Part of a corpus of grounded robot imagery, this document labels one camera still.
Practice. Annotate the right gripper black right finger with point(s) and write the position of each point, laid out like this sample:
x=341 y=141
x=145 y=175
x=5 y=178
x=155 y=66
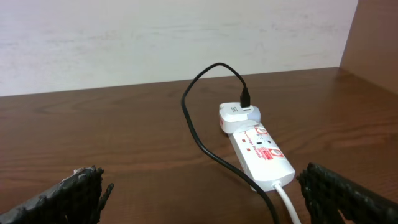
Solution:
x=331 y=198

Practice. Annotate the wooden side panel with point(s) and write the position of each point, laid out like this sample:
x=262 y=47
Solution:
x=371 y=49

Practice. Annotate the white power strip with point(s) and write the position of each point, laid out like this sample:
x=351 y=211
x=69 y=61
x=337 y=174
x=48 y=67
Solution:
x=261 y=159

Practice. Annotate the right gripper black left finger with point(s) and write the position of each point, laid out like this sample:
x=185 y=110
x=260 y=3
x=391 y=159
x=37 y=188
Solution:
x=77 y=199

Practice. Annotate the white USB charger adapter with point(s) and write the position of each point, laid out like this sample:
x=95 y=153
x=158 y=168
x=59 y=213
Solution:
x=235 y=119

